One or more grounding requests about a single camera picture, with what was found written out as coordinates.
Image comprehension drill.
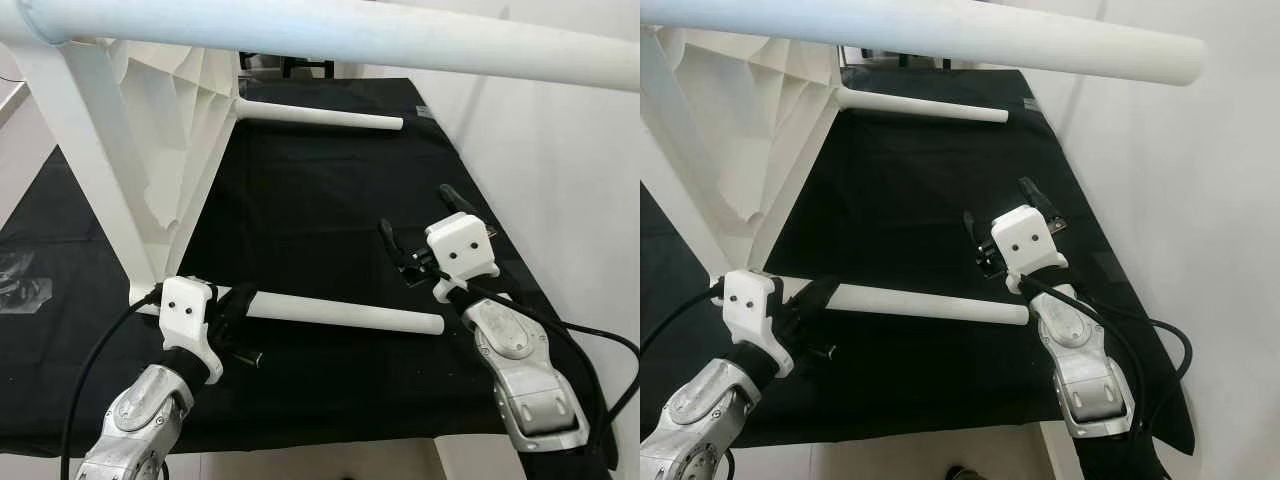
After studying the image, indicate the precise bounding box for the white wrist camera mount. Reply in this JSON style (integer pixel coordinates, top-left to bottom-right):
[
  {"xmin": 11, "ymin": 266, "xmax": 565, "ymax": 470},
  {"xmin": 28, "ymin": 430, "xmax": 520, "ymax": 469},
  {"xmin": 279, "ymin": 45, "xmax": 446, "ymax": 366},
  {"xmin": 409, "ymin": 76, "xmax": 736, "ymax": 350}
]
[
  {"xmin": 722, "ymin": 270, "xmax": 796, "ymax": 379},
  {"xmin": 158, "ymin": 277, "xmax": 223, "ymax": 386},
  {"xmin": 425, "ymin": 212, "xmax": 501, "ymax": 301},
  {"xmin": 990, "ymin": 205, "xmax": 1069, "ymax": 294}
]

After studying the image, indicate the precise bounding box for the white plastic children table top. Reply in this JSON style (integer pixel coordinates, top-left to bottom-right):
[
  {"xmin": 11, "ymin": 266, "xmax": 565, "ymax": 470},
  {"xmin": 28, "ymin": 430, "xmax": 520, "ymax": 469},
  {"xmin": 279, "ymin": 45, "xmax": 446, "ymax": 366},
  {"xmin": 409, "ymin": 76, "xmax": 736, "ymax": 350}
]
[
  {"xmin": 640, "ymin": 25, "xmax": 846, "ymax": 291},
  {"xmin": 0, "ymin": 35, "xmax": 246, "ymax": 306}
]

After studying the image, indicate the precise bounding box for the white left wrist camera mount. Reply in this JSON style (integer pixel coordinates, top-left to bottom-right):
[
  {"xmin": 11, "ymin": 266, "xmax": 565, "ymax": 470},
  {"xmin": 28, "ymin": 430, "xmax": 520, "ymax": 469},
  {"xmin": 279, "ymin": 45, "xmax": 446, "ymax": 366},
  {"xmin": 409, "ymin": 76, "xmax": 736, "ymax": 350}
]
[
  {"xmin": 722, "ymin": 270, "xmax": 796, "ymax": 379},
  {"xmin": 158, "ymin": 277, "xmax": 223, "ymax": 386}
]

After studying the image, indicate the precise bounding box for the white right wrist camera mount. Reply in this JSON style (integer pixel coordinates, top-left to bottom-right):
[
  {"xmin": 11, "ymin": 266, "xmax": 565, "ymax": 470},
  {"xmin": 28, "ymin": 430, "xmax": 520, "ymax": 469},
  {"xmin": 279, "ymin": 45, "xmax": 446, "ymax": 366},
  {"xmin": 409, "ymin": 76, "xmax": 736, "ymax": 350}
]
[
  {"xmin": 990, "ymin": 205, "xmax": 1069, "ymax": 294},
  {"xmin": 425, "ymin": 212, "xmax": 501, "ymax": 301}
]

